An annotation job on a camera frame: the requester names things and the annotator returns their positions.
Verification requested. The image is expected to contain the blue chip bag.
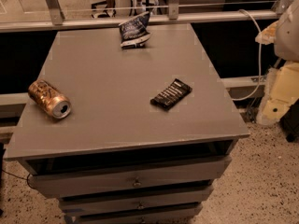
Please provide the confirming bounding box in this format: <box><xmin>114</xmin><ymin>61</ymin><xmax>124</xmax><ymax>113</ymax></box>
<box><xmin>119</xmin><ymin>11</ymin><xmax>150</xmax><ymax>49</ymax></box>

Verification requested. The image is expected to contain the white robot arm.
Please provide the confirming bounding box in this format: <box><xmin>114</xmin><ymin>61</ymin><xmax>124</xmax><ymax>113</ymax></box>
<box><xmin>255</xmin><ymin>0</ymin><xmax>299</xmax><ymax>125</ymax></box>

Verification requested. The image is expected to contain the orange soda can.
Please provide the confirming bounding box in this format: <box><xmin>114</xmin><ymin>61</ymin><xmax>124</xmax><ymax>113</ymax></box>
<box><xmin>28</xmin><ymin>79</ymin><xmax>71</xmax><ymax>119</ymax></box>

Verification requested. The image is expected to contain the black snack bar wrapper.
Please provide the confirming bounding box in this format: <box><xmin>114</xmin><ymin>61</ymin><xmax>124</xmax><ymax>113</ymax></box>
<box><xmin>150</xmin><ymin>78</ymin><xmax>192</xmax><ymax>111</ymax></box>

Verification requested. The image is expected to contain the grey drawer cabinet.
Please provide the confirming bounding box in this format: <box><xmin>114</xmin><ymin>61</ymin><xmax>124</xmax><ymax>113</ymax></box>
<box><xmin>5</xmin><ymin>24</ymin><xmax>249</xmax><ymax>224</ymax></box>

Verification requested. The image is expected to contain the office chair base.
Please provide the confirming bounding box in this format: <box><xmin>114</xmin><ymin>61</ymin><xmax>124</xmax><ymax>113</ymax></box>
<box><xmin>92</xmin><ymin>0</ymin><xmax>115</xmax><ymax>19</ymax></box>

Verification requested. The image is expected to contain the white cable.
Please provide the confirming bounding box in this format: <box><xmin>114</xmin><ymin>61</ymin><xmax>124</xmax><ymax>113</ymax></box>
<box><xmin>231</xmin><ymin>8</ymin><xmax>265</xmax><ymax>103</ymax></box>

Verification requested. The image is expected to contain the metal railing frame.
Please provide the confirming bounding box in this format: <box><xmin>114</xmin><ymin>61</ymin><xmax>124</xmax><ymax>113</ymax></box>
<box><xmin>0</xmin><ymin>0</ymin><xmax>293</xmax><ymax>32</ymax></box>

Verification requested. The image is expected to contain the black floor cable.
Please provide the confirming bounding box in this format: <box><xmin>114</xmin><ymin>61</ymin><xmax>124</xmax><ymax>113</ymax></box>
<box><xmin>0</xmin><ymin>168</ymin><xmax>36</xmax><ymax>189</ymax></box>

